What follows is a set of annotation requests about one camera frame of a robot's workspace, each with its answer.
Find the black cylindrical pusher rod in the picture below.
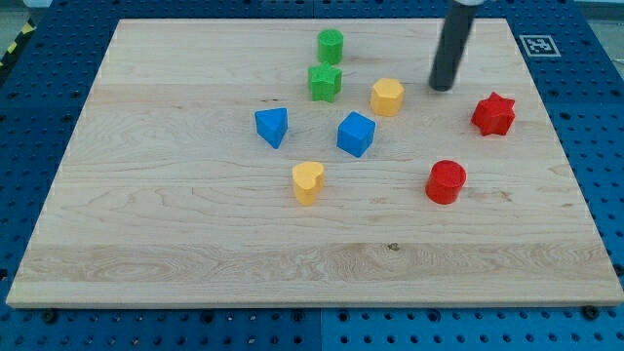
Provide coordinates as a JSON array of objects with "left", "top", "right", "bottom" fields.
[{"left": 429, "top": 0, "right": 479, "bottom": 92}]

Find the red star block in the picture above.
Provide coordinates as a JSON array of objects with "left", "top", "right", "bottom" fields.
[{"left": 471, "top": 92, "right": 515, "bottom": 136}]

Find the green star block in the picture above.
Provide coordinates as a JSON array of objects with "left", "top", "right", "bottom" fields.
[{"left": 307, "top": 62, "right": 342, "bottom": 102}]

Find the white fiducial marker tag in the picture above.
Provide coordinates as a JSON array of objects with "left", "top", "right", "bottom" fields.
[{"left": 520, "top": 34, "right": 561, "bottom": 58}]

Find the yellow hexagon block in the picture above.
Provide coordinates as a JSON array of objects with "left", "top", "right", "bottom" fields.
[{"left": 370, "top": 78, "right": 405, "bottom": 117}]

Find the green cylinder block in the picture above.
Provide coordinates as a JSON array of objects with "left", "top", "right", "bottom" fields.
[{"left": 317, "top": 28, "right": 344, "bottom": 64}]

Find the blue cube block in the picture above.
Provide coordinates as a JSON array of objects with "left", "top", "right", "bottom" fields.
[{"left": 336, "top": 111, "right": 376, "bottom": 158}]

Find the red cylinder block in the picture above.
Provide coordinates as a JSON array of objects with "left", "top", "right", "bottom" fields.
[{"left": 425, "top": 160, "right": 467, "bottom": 205}]

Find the blue triangle block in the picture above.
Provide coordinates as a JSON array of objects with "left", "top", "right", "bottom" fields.
[{"left": 254, "top": 107, "right": 288, "bottom": 149}]

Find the yellow heart block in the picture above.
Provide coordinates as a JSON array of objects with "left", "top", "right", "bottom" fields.
[{"left": 292, "top": 161, "right": 325, "bottom": 206}]

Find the light wooden board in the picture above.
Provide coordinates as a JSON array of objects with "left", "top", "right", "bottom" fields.
[{"left": 7, "top": 19, "right": 623, "bottom": 309}]

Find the black board stop bolt right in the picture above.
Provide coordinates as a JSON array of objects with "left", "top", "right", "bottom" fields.
[{"left": 581, "top": 305, "right": 601, "bottom": 321}]

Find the black board stop bolt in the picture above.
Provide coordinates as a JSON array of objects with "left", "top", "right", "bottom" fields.
[
  {"left": 581, "top": 305, "right": 601, "bottom": 321},
  {"left": 41, "top": 309, "right": 59, "bottom": 325}
]

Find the black board stop bolt left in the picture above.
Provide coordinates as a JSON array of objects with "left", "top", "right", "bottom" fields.
[{"left": 41, "top": 309, "right": 59, "bottom": 325}]

